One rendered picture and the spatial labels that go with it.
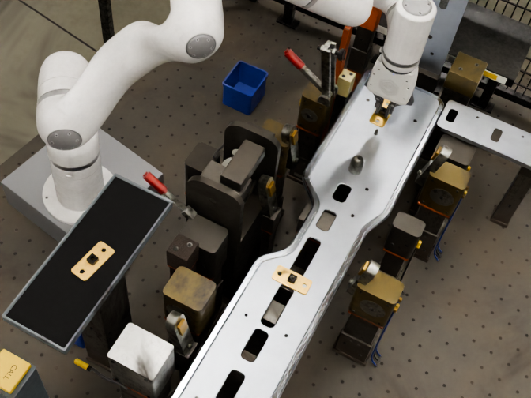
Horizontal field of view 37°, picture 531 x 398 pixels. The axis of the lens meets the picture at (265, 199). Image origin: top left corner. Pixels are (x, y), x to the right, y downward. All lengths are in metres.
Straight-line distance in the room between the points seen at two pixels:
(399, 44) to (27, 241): 1.07
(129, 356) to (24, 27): 2.33
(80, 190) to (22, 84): 1.50
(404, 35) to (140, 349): 0.82
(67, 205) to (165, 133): 0.42
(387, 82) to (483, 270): 0.65
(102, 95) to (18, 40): 1.93
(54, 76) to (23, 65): 1.72
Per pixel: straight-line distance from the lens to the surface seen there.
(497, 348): 2.09
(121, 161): 2.12
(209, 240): 1.64
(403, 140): 1.96
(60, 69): 1.76
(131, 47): 1.60
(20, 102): 3.34
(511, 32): 2.27
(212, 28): 1.49
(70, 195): 1.97
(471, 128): 2.04
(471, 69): 2.09
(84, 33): 3.56
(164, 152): 2.24
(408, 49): 1.69
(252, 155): 1.64
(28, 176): 2.11
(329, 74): 1.86
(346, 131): 1.95
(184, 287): 1.59
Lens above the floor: 2.50
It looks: 56 degrees down
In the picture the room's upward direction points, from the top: 8 degrees clockwise
